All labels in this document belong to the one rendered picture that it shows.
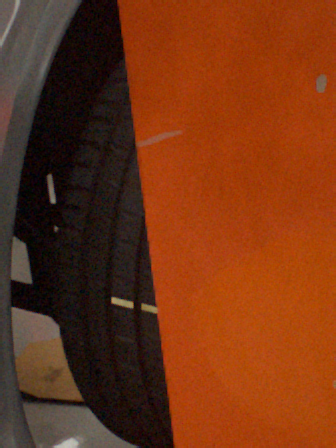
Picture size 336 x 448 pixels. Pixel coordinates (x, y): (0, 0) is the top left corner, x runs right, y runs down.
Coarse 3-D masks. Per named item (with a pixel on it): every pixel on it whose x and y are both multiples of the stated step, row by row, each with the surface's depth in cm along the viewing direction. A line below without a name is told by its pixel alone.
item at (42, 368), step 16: (32, 352) 287; (48, 352) 287; (32, 368) 280; (48, 368) 281; (64, 368) 280; (32, 384) 273; (48, 384) 274; (64, 384) 273; (64, 400) 266; (80, 400) 265
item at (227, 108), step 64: (128, 0) 61; (192, 0) 58; (256, 0) 56; (320, 0) 54; (128, 64) 63; (192, 64) 60; (256, 64) 58; (320, 64) 55; (192, 128) 62; (256, 128) 59; (320, 128) 57; (192, 192) 64; (256, 192) 61; (320, 192) 59; (192, 256) 66; (256, 256) 63; (320, 256) 60; (192, 320) 69; (256, 320) 65; (320, 320) 62; (192, 384) 71; (256, 384) 68; (320, 384) 65
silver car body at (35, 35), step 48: (0, 0) 106; (48, 0) 109; (0, 48) 105; (48, 48) 111; (0, 96) 106; (0, 144) 107; (0, 192) 108; (0, 240) 109; (0, 288) 111; (0, 336) 112; (0, 384) 113; (0, 432) 114
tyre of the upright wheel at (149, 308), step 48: (96, 144) 124; (96, 192) 122; (96, 240) 121; (144, 240) 118; (96, 288) 122; (144, 288) 118; (96, 336) 124; (144, 336) 120; (96, 384) 130; (144, 384) 124; (144, 432) 133
